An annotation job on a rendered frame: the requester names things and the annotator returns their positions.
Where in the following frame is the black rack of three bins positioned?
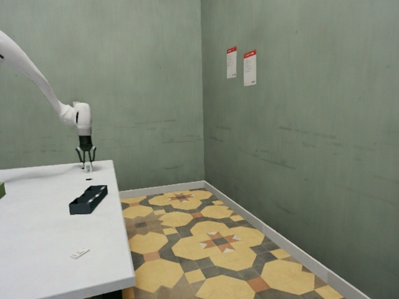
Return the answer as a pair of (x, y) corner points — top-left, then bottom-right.
(69, 185), (108, 215)

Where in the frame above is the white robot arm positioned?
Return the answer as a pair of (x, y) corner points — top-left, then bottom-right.
(0, 31), (92, 136)

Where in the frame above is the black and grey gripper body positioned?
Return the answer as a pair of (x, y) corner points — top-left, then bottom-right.
(79, 135), (93, 151)

